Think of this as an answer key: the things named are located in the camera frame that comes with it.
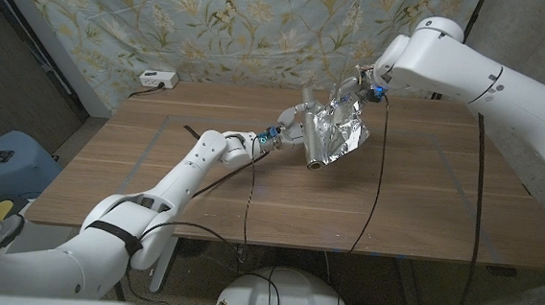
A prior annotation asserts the grey table leg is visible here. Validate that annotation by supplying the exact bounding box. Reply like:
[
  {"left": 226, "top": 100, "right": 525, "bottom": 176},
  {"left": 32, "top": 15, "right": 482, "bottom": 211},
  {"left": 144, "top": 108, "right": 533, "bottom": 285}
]
[{"left": 393, "top": 256, "right": 428, "bottom": 305}]

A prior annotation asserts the white table leg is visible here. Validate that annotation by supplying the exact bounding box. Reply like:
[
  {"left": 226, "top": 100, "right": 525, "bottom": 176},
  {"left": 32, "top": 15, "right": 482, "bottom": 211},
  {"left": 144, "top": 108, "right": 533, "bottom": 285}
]
[{"left": 149, "top": 235, "right": 181, "bottom": 294}]

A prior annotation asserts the aluminum foil roll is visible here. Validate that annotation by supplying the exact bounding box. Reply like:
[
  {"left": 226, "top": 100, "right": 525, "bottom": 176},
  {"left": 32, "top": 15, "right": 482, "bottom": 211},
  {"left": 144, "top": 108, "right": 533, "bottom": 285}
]
[{"left": 296, "top": 80, "right": 374, "bottom": 175}]

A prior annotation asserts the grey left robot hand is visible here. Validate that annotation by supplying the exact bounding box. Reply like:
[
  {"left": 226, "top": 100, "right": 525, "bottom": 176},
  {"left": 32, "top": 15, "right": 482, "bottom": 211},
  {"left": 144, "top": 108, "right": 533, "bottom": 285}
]
[{"left": 260, "top": 99, "right": 316, "bottom": 155}]

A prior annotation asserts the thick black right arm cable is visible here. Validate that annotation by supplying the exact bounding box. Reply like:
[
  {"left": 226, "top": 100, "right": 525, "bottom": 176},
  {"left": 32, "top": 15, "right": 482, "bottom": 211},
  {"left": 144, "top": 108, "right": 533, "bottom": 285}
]
[{"left": 453, "top": 111, "right": 490, "bottom": 305}]

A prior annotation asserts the black backdrop stand pole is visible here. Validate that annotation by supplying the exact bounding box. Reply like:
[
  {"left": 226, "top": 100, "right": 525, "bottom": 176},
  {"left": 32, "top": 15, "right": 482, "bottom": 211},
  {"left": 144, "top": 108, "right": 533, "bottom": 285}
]
[{"left": 429, "top": 0, "right": 486, "bottom": 104}]

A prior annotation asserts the black power strip cord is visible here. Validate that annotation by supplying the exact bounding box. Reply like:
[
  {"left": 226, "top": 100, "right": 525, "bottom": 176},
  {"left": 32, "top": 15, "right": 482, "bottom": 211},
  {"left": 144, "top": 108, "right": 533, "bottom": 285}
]
[{"left": 128, "top": 80, "right": 166, "bottom": 102}]

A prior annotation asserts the white power strip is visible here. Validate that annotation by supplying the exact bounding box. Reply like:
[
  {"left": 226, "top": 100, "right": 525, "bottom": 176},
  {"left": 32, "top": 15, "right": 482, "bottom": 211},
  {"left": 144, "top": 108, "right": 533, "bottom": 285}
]
[{"left": 137, "top": 69, "right": 180, "bottom": 91}]

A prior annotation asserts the white robot torso base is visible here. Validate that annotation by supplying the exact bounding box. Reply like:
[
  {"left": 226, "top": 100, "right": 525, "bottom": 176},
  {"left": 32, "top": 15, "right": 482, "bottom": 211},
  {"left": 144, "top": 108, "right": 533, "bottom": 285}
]
[{"left": 213, "top": 262, "right": 355, "bottom": 305}]

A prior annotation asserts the thin black left wrist cable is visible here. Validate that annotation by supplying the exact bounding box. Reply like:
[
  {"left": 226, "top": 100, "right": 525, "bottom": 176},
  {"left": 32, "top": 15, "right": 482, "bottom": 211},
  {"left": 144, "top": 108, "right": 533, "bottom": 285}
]
[{"left": 139, "top": 131, "right": 260, "bottom": 261}]

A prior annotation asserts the black torso cable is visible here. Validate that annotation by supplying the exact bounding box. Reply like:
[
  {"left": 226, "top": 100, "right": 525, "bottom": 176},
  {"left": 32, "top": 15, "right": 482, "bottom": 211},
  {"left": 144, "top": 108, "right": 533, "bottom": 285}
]
[{"left": 237, "top": 264, "right": 286, "bottom": 305}]

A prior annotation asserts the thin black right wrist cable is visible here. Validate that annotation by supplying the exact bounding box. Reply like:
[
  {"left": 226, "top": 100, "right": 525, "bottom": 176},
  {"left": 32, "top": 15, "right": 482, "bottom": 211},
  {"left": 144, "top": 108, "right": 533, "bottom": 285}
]
[{"left": 349, "top": 93, "right": 391, "bottom": 257}]

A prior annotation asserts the blue chair with cushion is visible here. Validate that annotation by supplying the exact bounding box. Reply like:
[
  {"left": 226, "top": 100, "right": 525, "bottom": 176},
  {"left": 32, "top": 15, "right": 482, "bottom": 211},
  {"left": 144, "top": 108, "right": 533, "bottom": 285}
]
[{"left": 0, "top": 129, "right": 66, "bottom": 201}]

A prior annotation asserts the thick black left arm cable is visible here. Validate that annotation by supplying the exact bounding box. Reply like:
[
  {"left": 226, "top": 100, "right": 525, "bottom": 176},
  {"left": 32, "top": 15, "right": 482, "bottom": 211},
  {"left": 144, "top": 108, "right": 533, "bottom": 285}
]
[{"left": 115, "top": 264, "right": 188, "bottom": 305}]

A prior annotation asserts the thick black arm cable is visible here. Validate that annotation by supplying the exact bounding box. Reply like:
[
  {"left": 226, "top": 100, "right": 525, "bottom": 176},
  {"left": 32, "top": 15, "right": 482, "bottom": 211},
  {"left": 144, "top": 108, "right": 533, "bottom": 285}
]
[
  {"left": 453, "top": 111, "right": 490, "bottom": 305},
  {"left": 115, "top": 264, "right": 188, "bottom": 305}
]

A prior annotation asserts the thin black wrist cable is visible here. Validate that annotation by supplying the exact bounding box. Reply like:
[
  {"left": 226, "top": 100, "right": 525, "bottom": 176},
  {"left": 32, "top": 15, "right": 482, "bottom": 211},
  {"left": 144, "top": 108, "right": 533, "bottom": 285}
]
[
  {"left": 139, "top": 131, "right": 260, "bottom": 261},
  {"left": 349, "top": 93, "right": 391, "bottom": 257}
]

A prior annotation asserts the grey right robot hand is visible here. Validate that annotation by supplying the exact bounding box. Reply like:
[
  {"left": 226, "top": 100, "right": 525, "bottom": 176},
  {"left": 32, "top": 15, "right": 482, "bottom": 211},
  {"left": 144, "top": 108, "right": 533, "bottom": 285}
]
[{"left": 330, "top": 64, "right": 380, "bottom": 112}]

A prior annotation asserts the floral print fabric backdrop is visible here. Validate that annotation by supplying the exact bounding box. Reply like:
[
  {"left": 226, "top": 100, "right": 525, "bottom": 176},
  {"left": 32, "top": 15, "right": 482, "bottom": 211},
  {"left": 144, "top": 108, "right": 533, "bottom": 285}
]
[{"left": 0, "top": 0, "right": 482, "bottom": 107}]

